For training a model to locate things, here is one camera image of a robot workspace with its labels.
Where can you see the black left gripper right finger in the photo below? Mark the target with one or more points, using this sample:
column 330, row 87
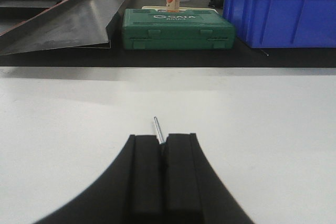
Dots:
column 182, row 199

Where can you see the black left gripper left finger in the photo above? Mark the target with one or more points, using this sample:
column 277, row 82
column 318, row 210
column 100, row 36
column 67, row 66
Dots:
column 146, row 200

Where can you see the green-black screwdriver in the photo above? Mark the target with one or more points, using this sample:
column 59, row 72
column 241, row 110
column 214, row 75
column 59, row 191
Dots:
column 159, row 131

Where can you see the beige plastic tray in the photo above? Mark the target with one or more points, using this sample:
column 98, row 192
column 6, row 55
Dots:
column 181, row 9

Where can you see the green SATA tool case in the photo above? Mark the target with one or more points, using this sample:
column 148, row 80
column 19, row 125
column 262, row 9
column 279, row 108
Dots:
column 190, row 29

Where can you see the black metal ramp sheet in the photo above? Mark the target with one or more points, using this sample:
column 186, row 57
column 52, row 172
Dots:
column 71, row 23

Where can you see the large blue plastic bin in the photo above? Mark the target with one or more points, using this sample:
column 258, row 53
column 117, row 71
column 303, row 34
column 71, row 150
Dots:
column 283, row 23

